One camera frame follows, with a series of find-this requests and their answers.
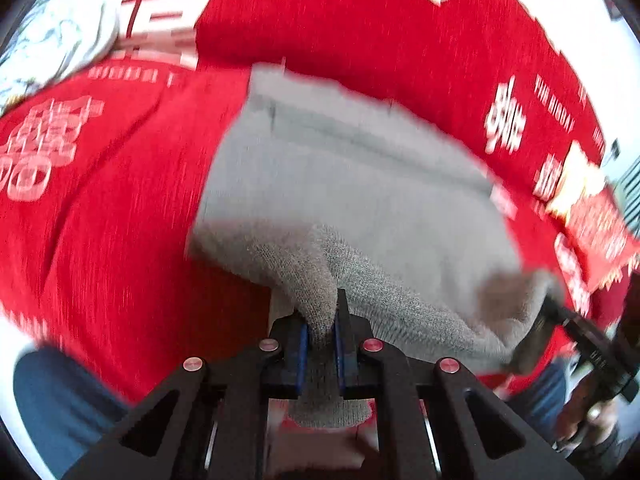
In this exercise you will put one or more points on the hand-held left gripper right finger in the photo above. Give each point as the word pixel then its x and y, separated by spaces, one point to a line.
pixel 341 355

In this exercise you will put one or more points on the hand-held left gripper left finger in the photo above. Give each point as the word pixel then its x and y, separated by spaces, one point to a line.
pixel 301 360

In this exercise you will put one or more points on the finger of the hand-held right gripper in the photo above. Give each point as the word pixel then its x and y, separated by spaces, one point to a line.
pixel 531 347
pixel 585 340

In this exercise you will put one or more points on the grey knit sweater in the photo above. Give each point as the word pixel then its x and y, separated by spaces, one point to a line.
pixel 375 185

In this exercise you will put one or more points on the person's right hand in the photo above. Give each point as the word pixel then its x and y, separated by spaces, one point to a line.
pixel 590 417

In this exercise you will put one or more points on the person's right leg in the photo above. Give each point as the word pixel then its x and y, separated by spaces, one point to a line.
pixel 542 395

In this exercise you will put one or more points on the person's leg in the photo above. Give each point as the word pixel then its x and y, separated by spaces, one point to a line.
pixel 542 395
pixel 55 400

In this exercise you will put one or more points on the red printed blanket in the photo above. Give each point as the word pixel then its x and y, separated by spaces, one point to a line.
pixel 125 235

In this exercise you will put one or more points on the person's left leg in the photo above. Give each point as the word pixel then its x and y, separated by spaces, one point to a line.
pixel 55 400

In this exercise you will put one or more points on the white patterned cloth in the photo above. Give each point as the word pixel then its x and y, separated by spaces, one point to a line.
pixel 50 45

